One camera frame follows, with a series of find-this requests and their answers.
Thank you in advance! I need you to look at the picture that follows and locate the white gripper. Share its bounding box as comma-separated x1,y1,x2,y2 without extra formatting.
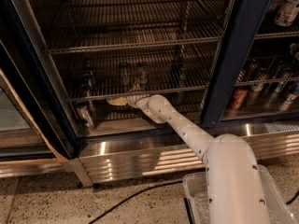
107,78,150,108

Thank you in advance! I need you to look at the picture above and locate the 7up can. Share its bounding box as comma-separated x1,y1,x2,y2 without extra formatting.
119,63,131,86

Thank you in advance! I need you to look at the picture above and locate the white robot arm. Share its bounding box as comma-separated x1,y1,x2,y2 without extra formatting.
107,84,271,224

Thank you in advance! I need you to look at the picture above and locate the steel fridge base grille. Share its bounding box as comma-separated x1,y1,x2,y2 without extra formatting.
78,122,299,184

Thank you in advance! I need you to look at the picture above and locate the open glass fridge door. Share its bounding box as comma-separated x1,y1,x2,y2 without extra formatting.
0,0,76,160

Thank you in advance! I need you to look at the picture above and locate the red can behind glass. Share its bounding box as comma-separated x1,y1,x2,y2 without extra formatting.
226,88,248,117

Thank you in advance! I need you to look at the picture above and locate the blue white can right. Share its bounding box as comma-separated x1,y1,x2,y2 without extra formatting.
279,83,299,111

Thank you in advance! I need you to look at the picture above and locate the white can top right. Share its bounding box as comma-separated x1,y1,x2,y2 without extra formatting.
274,0,299,27

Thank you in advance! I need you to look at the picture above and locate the clear plastic bin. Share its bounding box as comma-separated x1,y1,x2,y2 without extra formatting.
183,165,298,224

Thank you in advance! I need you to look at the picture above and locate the bubble wrap sheet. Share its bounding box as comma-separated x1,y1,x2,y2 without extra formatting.
194,191,282,224

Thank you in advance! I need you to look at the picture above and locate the lower wire shelf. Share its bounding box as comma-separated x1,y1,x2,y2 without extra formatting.
69,49,213,102

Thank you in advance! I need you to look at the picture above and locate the wire shelf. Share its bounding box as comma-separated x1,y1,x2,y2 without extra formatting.
69,49,213,102
46,0,225,55

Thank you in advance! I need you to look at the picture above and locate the upper wire shelf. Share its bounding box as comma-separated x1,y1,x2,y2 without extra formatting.
46,0,225,55

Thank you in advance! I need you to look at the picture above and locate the black floor cable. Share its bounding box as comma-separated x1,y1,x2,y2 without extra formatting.
88,180,184,224

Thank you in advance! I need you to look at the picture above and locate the dark blue fridge door frame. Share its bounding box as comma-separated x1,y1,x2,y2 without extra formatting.
201,0,271,128

